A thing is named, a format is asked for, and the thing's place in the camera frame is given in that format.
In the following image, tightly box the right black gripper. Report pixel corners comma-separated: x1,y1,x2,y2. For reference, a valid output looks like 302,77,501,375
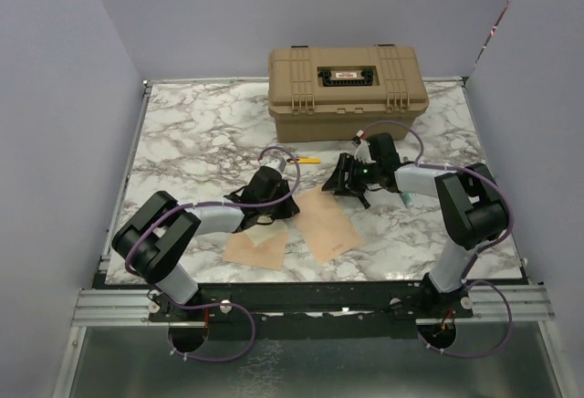
322,152,381,197

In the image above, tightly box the peach paper envelope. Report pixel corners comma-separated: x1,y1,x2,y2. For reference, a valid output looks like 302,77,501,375
223,226,288,270

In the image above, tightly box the peach paper letter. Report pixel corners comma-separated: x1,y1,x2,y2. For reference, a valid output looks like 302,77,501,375
293,186,363,265

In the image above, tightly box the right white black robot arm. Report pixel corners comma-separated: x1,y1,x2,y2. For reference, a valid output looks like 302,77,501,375
322,131,511,317

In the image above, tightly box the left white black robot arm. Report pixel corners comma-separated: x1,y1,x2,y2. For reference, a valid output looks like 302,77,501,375
111,162,300,320

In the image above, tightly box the yellow black pen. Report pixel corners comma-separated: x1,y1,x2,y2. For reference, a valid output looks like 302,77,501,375
287,157,321,164

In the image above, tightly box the white green glue stick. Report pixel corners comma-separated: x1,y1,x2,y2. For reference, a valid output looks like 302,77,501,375
400,193,412,207

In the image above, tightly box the tan plastic toolbox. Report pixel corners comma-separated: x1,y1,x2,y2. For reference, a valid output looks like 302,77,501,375
268,44,430,142

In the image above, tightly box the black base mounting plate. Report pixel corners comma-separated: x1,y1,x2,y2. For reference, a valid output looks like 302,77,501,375
93,278,475,340

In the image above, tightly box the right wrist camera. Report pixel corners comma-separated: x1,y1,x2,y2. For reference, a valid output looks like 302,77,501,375
352,130,373,164

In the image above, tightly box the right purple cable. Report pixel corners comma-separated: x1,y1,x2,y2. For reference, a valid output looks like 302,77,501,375
360,120,516,361

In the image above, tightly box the left aluminium rail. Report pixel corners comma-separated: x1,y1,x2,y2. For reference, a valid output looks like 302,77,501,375
72,289,151,327

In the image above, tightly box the aluminium rail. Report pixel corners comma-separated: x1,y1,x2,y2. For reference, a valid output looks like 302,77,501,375
72,289,151,327
466,285,556,322

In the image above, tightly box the right aluminium rail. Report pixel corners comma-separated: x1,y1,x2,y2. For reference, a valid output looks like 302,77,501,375
466,285,556,322

